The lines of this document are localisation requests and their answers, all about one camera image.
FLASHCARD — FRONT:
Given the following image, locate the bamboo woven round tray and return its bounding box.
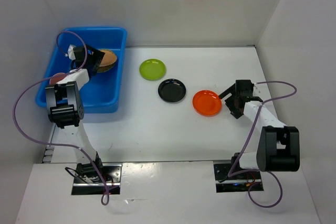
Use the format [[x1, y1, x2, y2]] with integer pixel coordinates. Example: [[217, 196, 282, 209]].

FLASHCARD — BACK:
[[97, 63, 116, 73]]

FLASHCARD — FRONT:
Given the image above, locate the orange plastic plate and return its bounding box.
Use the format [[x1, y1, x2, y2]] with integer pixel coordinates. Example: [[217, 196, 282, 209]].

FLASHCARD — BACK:
[[192, 90, 222, 116]]

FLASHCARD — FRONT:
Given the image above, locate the pink plastic cup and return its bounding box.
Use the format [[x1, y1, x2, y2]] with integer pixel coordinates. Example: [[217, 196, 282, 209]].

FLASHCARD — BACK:
[[49, 72, 66, 85]]

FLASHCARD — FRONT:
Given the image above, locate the orange-brown woven round tray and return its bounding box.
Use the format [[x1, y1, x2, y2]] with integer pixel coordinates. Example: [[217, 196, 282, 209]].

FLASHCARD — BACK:
[[100, 50, 118, 67]]

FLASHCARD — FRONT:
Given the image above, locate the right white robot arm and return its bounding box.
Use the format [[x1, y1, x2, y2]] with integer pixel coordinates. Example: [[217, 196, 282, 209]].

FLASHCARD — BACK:
[[219, 80, 300, 178]]

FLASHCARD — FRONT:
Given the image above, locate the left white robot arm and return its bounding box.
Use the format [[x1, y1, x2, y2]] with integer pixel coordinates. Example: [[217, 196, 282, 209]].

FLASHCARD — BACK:
[[45, 45, 105, 182]]

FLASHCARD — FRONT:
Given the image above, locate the blue plastic bin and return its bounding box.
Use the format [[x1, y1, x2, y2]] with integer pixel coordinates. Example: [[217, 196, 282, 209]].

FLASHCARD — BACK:
[[44, 26, 127, 114]]

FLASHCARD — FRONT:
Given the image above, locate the green plastic plate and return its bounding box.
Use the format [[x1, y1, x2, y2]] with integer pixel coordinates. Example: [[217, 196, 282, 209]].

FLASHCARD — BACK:
[[139, 59, 166, 81]]

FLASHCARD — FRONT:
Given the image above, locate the black plastic plate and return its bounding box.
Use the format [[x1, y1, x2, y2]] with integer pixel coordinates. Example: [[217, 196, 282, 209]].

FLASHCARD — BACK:
[[158, 79, 186, 103]]

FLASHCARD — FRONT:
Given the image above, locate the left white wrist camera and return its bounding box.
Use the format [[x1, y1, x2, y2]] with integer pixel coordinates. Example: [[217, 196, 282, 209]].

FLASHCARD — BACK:
[[65, 45, 76, 60]]

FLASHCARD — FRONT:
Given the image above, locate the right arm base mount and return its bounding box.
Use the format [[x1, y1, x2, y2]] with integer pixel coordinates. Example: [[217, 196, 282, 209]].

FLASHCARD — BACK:
[[213, 160, 264, 193]]

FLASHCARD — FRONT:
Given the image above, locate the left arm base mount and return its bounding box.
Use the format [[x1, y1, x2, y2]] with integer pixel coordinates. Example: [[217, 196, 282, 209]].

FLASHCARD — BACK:
[[65, 163, 122, 196]]

